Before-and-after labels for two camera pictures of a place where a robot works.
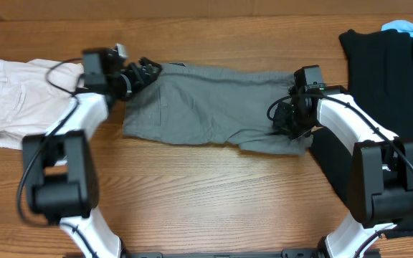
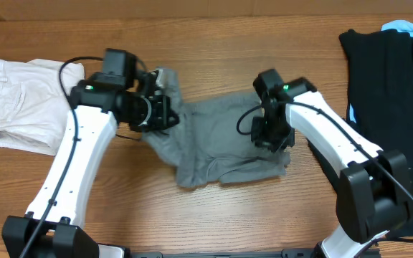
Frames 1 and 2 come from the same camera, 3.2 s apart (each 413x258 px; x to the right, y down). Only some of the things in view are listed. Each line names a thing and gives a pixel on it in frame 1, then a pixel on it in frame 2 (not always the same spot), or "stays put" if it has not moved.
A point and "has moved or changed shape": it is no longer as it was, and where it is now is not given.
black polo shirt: x=393 y=73 stays put
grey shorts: x=191 y=104 has moved or changed shape
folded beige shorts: x=19 y=99 stays put
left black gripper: x=138 y=80 -> x=165 y=115
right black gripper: x=282 y=125 -> x=264 y=142
